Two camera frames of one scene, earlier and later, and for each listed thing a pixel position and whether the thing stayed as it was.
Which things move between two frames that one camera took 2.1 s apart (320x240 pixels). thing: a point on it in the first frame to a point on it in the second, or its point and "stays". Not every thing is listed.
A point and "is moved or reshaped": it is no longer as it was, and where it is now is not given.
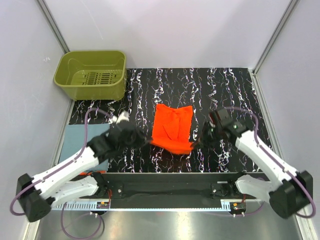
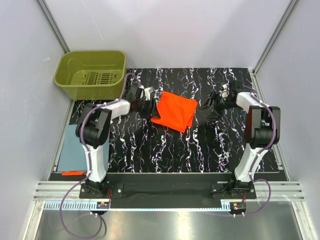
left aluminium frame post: [52, 25] stays
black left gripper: [142, 139] to [152, 112]
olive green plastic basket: [92, 75] stays
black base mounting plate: [195, 190] stays
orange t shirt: [172, 128] is moved or reshaped
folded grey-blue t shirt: [74, 140] stays
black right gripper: [205, 142] to [216, 114]
